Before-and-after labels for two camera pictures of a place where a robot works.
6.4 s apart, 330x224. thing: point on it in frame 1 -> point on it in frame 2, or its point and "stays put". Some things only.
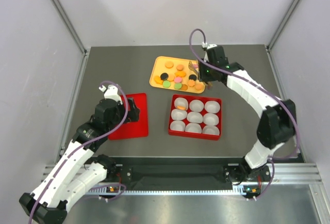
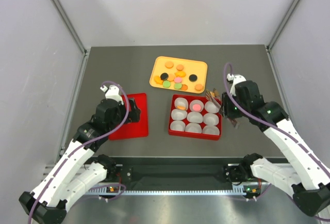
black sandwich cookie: (193, 77) stays put
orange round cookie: (169, 64) stays put
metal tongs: (195, 69) -> (213, 96)
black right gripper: (203, 77) -> (226, 109)
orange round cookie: (180, 67) stays put
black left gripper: (132, 115) stays put
